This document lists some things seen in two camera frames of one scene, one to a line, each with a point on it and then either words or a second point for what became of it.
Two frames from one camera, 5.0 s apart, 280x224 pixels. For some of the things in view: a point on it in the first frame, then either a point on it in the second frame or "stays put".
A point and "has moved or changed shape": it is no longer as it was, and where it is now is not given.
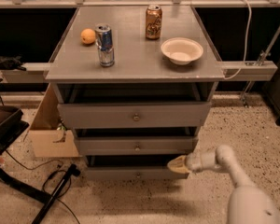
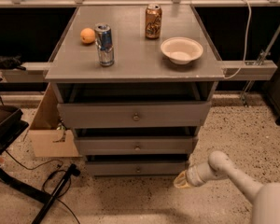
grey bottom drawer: x=133 y=167 has moved or changed shape
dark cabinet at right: x=276 y=91 stays put
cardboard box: x=49 y=139 stays put
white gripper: x=193 y=162 → x=193 y=177
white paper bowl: x=181 y=51 stays put
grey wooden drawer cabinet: x=135 y=83 stays put
